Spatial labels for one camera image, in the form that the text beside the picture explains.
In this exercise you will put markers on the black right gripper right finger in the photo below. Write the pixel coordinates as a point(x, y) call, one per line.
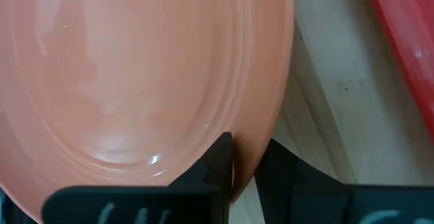
point(322, 205)

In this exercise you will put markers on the orange plastic plate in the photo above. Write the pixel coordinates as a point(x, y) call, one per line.
point(135, 64)

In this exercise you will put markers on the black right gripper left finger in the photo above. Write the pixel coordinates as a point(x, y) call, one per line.
point(152, 205)

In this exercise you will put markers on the red plastic tray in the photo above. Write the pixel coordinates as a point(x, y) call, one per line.
point(407, 30)

